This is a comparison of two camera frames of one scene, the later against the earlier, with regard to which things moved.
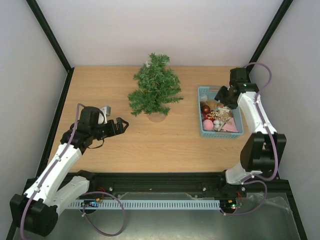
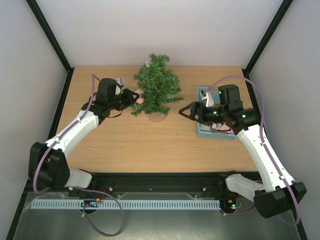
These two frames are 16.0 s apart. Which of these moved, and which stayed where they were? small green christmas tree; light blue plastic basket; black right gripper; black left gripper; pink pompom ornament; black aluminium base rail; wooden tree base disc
Moved: black right gripper; black left gripper; pink pompom ornament
Stayed: light blue plastic basket; black aluminium base rail; small green christmas tree; wooden tree base disc
